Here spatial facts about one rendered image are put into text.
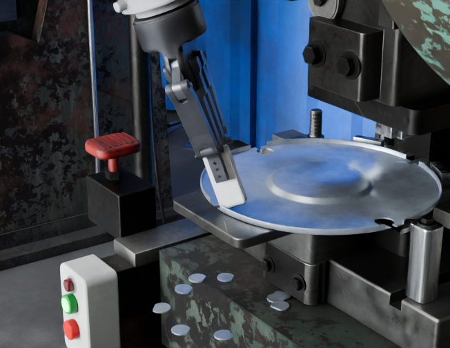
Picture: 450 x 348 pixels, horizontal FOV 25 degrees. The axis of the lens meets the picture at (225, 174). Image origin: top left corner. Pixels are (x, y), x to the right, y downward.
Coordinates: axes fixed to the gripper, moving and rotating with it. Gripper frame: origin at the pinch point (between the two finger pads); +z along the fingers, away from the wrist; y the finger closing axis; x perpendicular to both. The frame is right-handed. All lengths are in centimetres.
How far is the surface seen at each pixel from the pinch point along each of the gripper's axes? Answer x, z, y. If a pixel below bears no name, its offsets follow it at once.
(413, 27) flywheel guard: 25.3, -17.1, 26.2
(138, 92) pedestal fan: -34, 8, -88
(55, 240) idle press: -89, 54, -139
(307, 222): 7.9, 6.7, 2.8
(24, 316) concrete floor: -87, 57, -103
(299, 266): 4.1, 14.5, -3.3
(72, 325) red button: -29.7, 18.4, -9.9
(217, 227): -1.4, 3.8, 4.9
